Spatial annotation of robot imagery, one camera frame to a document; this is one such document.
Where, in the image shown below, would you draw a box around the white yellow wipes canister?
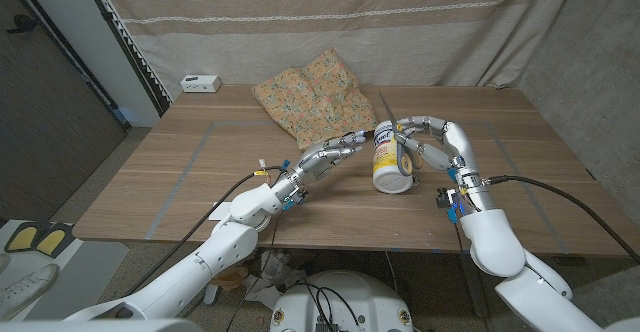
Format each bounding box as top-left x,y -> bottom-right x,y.
371,119 -> 415,195

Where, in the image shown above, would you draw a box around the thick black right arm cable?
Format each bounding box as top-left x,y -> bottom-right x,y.
488,173 -> 640,266

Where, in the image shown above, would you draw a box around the crumpled brown paper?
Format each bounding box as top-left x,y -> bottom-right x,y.
214,265 -> 251,293

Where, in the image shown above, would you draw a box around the white power strip box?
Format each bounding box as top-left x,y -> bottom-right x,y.
180,74 -> 223,94

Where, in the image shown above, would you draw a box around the perforated metal rail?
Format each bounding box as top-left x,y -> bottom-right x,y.
79,0 -> 174,118

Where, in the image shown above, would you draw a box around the crumpled white paper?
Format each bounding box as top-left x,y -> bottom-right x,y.
243,249 -> 307,311

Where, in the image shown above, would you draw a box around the floral patterned cloth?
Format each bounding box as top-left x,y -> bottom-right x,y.
252,47 -> 380,152

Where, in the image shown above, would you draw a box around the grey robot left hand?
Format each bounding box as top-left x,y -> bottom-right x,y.
272,130 -> 367,211

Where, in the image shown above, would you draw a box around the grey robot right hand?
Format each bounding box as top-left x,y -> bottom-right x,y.
392,115 -> 499,217

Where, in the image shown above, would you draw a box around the dark grey door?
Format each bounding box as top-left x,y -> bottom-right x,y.
0,0 -> 127,223

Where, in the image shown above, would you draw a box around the grey scissors with tan grips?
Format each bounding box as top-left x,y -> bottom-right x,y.
377,90 -> 417,178

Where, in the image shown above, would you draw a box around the white paper slip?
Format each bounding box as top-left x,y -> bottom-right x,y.
208,201 -> 236,222

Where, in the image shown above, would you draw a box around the yellow black foot pad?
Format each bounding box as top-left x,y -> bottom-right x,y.
42,224 -> 75,258
3,221 -> 44,254

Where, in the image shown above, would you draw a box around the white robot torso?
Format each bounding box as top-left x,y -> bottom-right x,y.
269,270 -> 414,332

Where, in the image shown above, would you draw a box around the beige striped curtain backdrop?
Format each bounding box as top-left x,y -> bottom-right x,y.
92,0 -> 581,89

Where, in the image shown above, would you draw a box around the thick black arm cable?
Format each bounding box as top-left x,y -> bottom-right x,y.
122,165 -> 285,297
488,173 -> 640,266

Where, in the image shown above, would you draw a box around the white sneaker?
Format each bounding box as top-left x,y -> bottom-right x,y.
0,263 -> 61,318

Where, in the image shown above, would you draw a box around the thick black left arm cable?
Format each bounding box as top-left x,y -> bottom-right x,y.
122,165 -> 285,297

